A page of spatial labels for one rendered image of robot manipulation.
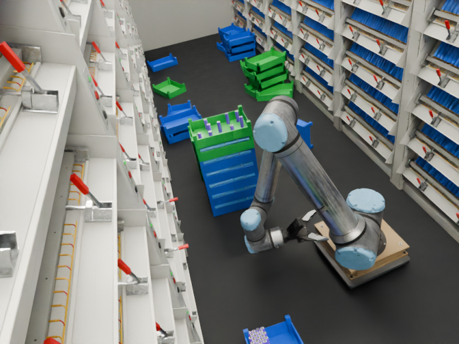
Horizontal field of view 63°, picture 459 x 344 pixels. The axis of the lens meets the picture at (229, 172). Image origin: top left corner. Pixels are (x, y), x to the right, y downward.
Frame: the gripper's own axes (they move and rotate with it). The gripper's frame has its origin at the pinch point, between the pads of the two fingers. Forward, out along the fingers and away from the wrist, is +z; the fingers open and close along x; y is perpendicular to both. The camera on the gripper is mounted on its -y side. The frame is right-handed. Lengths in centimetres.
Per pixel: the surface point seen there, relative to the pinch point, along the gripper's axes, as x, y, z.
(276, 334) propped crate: 40, 4, -33
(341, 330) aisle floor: 43.8, 7.3, -7.1
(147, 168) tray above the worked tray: -17, -55, -61
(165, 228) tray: 2, -40, -61
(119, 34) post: -108, -50, -73
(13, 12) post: 8, -135, -48
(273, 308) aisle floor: 28.6, 9.9, -32.3
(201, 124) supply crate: -69, -9, -46
